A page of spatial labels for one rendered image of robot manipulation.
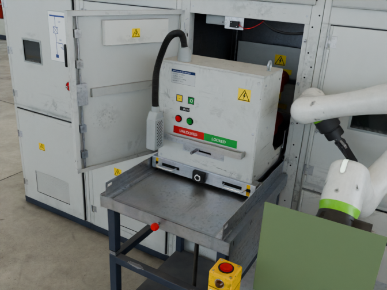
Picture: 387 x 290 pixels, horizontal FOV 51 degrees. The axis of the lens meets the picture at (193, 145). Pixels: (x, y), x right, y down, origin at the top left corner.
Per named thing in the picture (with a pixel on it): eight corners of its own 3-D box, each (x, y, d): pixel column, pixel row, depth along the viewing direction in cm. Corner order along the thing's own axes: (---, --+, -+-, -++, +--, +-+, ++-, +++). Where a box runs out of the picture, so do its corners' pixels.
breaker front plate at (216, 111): (249, 187, 173) (262, 78, 155) (156, 159, 195) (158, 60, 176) (250, 186, 174) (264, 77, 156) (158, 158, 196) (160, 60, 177)
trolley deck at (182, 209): (228, 256, 148) (230, 243, 146) (100, 205, 176) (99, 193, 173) (286, 184, 203) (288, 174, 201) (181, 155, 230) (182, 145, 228)
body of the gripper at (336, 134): (321, 133, 173) (333, 151, 174) (325, 135, 165) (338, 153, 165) (336, 123, 172) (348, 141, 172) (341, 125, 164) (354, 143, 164)
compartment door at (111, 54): (71, 168, 196) (60, 9, 168) (173, 141, 235) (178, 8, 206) (78, 174, 191) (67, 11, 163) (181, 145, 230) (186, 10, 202)
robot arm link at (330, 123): (337, 110, 163) (332, 109, 172) (312, 126, 165) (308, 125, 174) (345, 123, 163) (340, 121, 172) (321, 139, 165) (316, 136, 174)
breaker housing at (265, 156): (251, 187, 173) (265, 76, 155) (157, 158, 196) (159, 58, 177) (288, 149, 214) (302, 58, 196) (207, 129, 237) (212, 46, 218)
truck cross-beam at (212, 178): (254, 198, 173) (255, 186, 171) (151, 166, 197) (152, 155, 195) (258, 194, 177) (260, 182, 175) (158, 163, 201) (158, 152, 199)
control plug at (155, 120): (154, 151, 180) (155, 114, 174) (145, 148, 183) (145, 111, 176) (164, 145, 187) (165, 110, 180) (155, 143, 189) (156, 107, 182)
